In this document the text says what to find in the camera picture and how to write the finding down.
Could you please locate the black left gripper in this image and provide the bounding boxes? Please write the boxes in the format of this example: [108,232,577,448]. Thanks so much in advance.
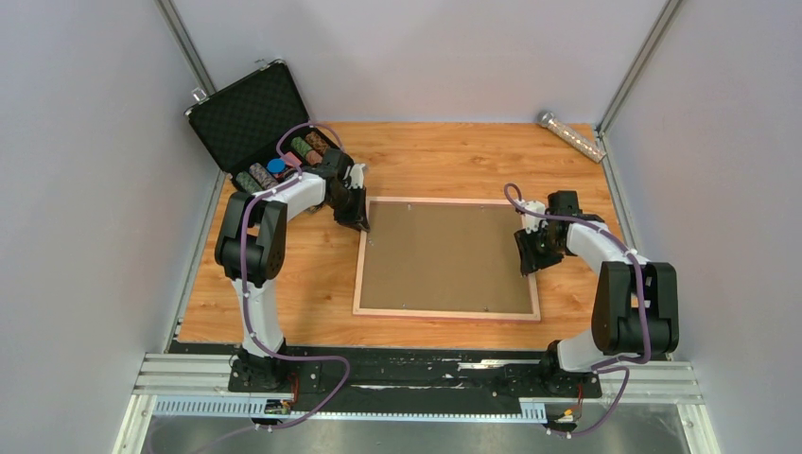
[326,185,370,234]

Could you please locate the brown backing board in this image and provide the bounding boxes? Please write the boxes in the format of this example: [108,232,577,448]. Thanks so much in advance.
[359,201,533,315]

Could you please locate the wooden picture frame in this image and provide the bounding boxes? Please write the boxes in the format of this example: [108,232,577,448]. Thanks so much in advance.
[352,196,542,323]

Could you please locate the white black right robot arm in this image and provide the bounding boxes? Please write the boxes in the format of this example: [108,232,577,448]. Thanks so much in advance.
[504,183,680,395]

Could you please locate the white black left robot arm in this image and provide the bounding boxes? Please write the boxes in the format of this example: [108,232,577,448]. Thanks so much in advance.
[215,148,370,391]

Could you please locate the blue poker chip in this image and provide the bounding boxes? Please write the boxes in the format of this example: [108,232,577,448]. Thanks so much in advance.
[266,158,288,174]

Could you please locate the black poker chip case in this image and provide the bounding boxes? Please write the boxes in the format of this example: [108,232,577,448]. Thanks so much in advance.
[184,60,339,192]

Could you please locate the glittery silver tube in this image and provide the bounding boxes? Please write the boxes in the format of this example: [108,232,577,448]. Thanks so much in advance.
[536,110,606,164]

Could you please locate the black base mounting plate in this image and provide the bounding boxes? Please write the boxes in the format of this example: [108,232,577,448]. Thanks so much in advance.
[168,340,669,418]

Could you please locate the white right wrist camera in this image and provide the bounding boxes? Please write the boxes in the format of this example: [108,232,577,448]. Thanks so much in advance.
[520,201,546,234]

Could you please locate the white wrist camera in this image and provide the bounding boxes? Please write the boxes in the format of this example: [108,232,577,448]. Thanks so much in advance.
[520,201,546,234]
[347,164,366,189]

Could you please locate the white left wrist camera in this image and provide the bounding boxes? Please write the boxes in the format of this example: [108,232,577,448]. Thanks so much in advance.
[347,164,366,189]

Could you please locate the aluminium front rail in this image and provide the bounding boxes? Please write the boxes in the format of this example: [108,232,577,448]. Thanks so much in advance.
[113,344,720,453]

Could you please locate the left aluminium enclosure post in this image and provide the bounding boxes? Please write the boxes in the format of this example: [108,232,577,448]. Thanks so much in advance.
[155,0,217,103]

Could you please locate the aluminium enclosure post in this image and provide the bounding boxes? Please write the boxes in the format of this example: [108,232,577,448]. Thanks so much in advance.
[155,0,217,103]
[596,0,685,137]

